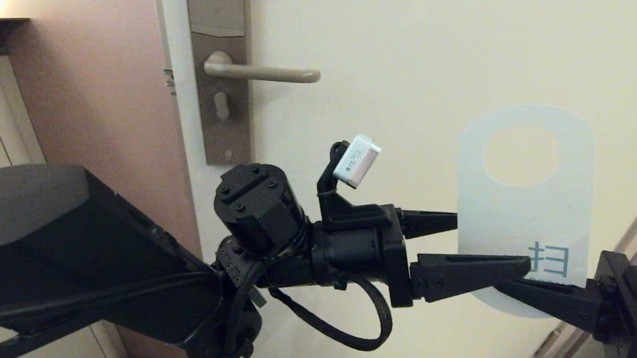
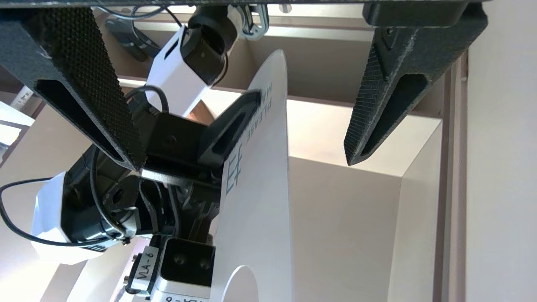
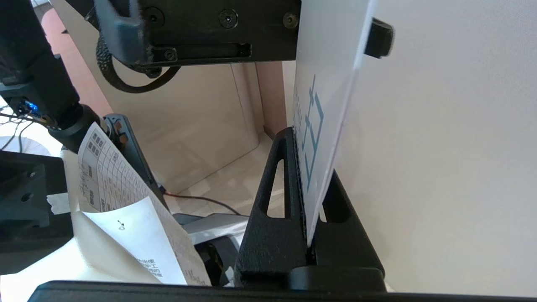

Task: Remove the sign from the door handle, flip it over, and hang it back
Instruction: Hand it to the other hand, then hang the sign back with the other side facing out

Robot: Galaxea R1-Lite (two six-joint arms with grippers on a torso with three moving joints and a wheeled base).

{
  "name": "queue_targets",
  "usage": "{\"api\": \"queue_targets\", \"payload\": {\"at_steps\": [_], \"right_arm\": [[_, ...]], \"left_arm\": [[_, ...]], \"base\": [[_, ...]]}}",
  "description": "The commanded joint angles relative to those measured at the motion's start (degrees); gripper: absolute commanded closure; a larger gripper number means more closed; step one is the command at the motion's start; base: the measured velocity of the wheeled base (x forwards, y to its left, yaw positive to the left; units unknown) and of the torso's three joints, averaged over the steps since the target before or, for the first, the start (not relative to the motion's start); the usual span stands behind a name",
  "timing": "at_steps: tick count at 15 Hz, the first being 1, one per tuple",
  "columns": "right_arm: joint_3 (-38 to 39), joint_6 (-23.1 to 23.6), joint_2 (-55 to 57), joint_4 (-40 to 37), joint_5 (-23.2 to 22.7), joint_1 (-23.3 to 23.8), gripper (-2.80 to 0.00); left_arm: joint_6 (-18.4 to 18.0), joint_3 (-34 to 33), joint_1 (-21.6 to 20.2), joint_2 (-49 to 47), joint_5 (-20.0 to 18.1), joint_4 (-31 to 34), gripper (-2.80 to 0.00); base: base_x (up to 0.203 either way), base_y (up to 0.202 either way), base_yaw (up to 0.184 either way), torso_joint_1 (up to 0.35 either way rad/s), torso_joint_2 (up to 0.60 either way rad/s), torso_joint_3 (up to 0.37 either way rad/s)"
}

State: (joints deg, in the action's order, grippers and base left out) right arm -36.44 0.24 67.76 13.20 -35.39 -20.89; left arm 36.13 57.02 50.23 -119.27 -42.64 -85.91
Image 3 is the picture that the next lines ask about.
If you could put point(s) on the grey blue metal bar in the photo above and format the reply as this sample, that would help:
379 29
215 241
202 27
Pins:
134 155

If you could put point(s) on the white room door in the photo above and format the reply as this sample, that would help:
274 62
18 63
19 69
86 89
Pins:
440 147

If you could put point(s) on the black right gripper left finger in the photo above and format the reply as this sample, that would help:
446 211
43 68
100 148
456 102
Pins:
272 243

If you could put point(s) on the white paper sheet with text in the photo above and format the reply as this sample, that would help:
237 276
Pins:
138 239

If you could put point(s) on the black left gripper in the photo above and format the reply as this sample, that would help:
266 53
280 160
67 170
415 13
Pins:
251 29

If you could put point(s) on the black robot torso bracket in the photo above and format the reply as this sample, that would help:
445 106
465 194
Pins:
21 197

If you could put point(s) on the blue door hanger sign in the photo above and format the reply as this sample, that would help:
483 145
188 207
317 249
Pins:
323 63

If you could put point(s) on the paper sheet with printed table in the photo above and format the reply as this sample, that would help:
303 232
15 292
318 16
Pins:
109 176

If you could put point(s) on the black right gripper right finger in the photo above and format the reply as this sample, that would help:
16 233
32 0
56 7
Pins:
348 243

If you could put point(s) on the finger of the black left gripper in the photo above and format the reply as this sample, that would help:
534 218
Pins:
379 37
119 29

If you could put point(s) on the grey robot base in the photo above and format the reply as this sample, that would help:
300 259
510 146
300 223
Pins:
218 226

